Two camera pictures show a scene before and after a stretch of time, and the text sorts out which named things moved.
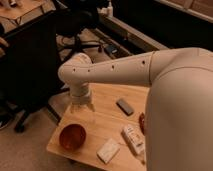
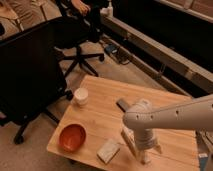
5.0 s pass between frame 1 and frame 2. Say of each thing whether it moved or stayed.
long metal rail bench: stayed
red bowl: stayed
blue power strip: stayed
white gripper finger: moved
